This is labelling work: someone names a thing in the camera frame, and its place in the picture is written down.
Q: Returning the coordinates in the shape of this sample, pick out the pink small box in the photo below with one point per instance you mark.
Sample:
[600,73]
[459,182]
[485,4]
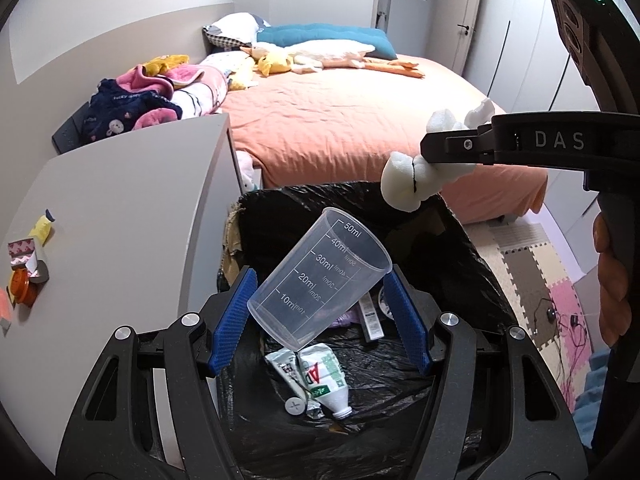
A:
[5,310]

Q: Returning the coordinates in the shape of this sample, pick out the white plastic bottle green label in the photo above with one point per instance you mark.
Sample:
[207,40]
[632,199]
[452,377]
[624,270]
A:
[327,375]

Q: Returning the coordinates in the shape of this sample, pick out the checked white pillow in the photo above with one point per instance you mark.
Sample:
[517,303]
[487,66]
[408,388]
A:
[235,27]

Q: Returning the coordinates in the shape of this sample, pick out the black bag lined trash bin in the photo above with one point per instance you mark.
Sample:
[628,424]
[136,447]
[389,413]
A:
[450,260]

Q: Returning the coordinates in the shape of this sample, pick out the bed with orange cover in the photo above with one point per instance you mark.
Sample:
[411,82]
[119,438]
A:
[350,125]

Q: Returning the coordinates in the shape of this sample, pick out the white wardrobe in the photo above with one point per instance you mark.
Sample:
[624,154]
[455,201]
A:
[540,60]

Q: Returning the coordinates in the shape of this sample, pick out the pink fleece blanket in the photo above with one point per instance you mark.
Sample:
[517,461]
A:
[195,77]

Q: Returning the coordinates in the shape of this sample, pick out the white printed blanket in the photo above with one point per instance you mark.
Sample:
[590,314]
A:
[220,62]

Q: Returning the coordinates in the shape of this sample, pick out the white pink plush toy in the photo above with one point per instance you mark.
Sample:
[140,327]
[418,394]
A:
[246,170]

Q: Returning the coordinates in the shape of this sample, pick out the grey thermometer box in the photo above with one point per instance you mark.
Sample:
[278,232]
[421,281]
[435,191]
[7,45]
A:
[371,317]

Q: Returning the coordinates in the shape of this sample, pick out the yellow duck plush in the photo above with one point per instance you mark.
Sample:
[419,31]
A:
[274,64]

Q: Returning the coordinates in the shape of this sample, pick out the orange round cap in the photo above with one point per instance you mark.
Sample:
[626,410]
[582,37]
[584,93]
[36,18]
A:
[25,287]

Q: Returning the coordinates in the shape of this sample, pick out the person's right hand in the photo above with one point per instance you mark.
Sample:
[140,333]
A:
[615,300]

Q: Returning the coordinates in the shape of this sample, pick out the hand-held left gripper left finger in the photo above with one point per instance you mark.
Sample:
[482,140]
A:
[230,320]

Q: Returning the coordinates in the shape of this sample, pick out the foam puzzle floor mat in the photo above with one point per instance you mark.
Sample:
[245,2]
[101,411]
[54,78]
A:
[540,270]

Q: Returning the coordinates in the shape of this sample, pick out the white foam piece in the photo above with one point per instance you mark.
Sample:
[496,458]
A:
[405,185]

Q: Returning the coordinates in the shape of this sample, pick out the white goose plush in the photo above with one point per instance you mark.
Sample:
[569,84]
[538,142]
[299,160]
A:
[330,52]

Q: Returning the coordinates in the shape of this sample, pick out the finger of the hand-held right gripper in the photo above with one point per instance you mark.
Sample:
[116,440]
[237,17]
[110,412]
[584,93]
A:
[450,147]

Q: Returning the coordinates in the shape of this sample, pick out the yellow garment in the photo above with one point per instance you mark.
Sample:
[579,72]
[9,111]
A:
[162,64]

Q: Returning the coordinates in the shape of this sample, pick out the purple plastic bag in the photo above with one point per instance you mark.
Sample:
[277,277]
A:
[346,318]

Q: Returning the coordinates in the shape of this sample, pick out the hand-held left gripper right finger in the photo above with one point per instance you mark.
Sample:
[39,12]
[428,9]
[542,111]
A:
[407,325]

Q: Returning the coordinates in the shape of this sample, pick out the yellow packet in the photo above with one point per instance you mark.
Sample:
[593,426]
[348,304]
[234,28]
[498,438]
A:
[42,227]

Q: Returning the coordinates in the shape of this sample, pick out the blue cloth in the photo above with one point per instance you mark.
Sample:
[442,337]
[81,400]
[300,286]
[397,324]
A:
[592,385]

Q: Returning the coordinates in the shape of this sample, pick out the clear plastic measuring cup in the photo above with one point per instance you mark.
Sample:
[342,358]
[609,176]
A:
[310,280]

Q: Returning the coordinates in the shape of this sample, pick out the white round cap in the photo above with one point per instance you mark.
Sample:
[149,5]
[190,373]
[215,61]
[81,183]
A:
[295,405]

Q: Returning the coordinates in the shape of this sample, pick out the yellow plush toy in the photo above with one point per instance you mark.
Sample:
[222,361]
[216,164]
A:
[241,77]

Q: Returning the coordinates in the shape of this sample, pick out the navy fleece garment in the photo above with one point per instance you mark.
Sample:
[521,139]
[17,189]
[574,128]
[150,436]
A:
[115,115]

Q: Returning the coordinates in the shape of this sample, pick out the small black floor device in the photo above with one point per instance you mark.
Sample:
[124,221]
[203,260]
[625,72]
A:
[550,314]

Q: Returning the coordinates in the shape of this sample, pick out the teal long pillow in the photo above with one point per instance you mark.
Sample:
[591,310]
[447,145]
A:
[325,35]

